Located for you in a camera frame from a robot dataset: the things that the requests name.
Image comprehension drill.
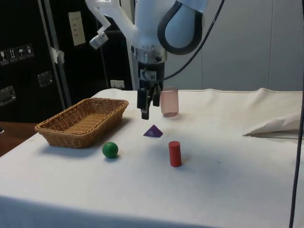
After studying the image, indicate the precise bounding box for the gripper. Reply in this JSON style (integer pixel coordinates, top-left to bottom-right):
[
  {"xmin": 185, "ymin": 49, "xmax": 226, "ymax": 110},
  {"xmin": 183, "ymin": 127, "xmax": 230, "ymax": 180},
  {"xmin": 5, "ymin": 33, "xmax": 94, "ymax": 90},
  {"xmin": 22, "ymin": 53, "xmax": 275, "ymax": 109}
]
[{"xmin": 137, "ymin": 60, "xmax": 165, "ymax": 120}]

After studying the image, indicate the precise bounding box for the purple triangular block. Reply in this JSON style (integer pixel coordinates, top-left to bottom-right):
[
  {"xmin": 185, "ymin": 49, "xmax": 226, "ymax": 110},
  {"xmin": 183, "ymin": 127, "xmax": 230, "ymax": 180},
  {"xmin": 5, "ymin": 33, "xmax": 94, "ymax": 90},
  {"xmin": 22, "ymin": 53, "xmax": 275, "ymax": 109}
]
[{"xmin": 143, "ymin": 124, "xmax": 164, "ymax": 139}]

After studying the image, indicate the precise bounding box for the red cylinder block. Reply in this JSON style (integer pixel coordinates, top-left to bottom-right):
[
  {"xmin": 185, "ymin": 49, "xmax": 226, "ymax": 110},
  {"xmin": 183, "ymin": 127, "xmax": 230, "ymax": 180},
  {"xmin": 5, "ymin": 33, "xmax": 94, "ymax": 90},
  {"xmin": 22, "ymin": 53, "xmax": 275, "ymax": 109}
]
[{"xmin": 168, "ymin": 140, "xmax": 183, "ymax": 168}]

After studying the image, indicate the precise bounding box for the wicker basket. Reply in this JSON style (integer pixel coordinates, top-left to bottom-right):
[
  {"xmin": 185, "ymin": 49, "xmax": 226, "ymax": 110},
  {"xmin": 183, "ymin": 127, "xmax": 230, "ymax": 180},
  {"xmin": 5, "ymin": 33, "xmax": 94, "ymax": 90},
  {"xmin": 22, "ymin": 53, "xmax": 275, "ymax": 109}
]
[{"xmin": 34, "ymin": 97, "xmax": 130, "ymax": 150}]

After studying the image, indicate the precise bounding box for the see-through pink cup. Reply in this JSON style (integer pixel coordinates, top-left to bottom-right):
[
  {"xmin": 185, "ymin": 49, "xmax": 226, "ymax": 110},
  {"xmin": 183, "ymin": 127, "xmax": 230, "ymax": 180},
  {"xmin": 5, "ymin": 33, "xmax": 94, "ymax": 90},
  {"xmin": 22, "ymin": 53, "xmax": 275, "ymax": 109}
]
[{"xmin": 160, "ymin": 86, "xmax": 179, "ymax": 118}]

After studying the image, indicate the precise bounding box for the green ball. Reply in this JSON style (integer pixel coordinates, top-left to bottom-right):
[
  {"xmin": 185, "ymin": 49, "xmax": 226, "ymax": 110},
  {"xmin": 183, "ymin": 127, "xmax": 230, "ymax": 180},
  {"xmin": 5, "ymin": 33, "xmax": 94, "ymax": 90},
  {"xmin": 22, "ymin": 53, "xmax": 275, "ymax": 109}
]
[{"xmin": 102, "ymin": 142, "xmax": 119, "ymax": 159}]

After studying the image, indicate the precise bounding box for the black cabinet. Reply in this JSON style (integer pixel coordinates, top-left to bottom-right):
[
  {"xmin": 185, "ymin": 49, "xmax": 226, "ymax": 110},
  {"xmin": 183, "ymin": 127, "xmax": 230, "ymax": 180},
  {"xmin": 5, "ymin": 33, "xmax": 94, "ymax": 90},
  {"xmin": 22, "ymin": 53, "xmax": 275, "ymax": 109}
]
[{"xmin": 0, "ymin": 0, "xmax": 134, "ymax": 122}]

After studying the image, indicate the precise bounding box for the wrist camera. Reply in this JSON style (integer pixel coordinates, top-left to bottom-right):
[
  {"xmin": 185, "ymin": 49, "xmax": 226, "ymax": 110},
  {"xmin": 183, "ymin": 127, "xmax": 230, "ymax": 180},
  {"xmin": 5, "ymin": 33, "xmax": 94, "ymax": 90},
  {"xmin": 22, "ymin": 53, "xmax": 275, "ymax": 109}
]
[{"xmin": 89, "ymin": 29, "xmax": 111, "ymax": 50}]

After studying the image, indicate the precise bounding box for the black cable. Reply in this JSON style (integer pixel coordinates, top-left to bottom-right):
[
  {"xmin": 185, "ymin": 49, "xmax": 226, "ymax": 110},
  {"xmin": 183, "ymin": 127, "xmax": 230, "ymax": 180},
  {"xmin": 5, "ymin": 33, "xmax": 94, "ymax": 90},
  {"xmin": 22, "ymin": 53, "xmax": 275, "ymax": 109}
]
[
  {"xmin": 288, "ymin": 116, "xmax": 304, "ymax": 228},
  {"xmin": 163, "ymin": 0, "xmax": 225, "ymax": 80}
]

